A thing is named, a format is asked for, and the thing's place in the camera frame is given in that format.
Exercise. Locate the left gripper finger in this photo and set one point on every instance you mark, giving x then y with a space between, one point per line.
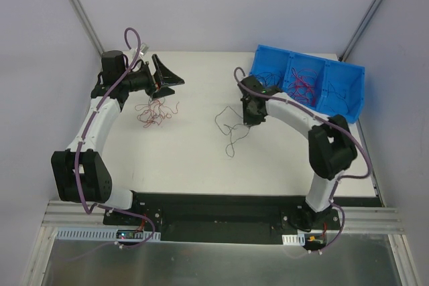
163 76
162 92

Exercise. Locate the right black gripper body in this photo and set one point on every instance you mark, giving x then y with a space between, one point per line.
253 116

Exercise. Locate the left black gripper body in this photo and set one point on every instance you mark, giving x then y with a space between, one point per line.
155 80

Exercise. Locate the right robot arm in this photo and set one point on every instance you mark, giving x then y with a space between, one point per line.
331 147

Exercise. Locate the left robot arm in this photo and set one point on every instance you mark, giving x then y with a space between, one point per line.
80 174

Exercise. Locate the blue plastic three-compartment bin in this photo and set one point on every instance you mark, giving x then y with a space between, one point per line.
326 86

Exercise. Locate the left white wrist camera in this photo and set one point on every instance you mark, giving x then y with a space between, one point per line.
138 53

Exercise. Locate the right white slotted cable duct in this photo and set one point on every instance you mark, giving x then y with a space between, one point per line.
293 239

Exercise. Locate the white slotted cable duct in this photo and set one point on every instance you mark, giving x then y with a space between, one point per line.
106 234
293 239

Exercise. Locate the left aluminium frame post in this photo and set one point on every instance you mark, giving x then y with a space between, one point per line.
87 26

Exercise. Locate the aluminium frame post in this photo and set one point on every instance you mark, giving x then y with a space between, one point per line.
364 23
87 26

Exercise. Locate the aluminium front rail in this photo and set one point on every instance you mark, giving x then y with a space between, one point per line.
359 220

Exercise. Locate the left white slotted cable duct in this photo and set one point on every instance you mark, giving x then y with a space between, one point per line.
106 234

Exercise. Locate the right aluminium frame post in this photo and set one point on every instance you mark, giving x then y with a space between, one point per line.
364 23

